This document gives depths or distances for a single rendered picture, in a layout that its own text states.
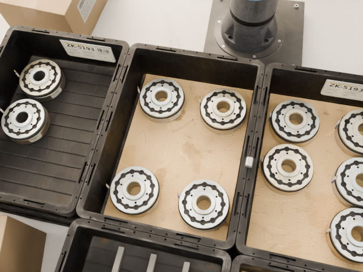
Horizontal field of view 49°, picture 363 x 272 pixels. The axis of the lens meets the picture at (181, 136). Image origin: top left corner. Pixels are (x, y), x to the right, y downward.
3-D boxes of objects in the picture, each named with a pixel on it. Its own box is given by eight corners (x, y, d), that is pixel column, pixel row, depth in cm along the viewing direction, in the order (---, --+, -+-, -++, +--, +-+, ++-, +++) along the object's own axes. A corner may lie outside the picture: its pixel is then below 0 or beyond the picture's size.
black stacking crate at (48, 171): (32, 54, 103) (11, 26, 93) (139, 71, 99) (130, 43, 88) (-33, 198, 89) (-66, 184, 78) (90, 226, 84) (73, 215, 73)
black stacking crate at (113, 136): (141, 71, 99) (132, 43, 88) (259, 90, 94) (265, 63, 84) (92, 227, 84) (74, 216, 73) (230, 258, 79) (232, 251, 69)
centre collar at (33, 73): (33, 67, 96) (32, 66, 95) (52, 68, 95) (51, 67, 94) (27, 85, 94) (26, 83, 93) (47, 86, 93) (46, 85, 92)
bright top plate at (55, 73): (26, 59, 97) (25, 58, 97) (65, 61, 96) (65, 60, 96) (15, 95, 93) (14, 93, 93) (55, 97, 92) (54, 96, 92)
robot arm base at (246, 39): (223, 9, 113) (226, -19, 104) (277, 13, 111) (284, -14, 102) (218, 51, 106) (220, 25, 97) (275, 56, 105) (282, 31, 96)
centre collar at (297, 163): (278, 153, 82) (279, 151, 81) (302, 158, 81) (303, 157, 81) (273, 174, 80) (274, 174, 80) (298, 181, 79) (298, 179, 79)
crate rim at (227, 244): (133, 47, 90) (131, 41, 88) (265, 67, 85) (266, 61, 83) (76, 218, 75) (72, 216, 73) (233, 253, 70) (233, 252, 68)
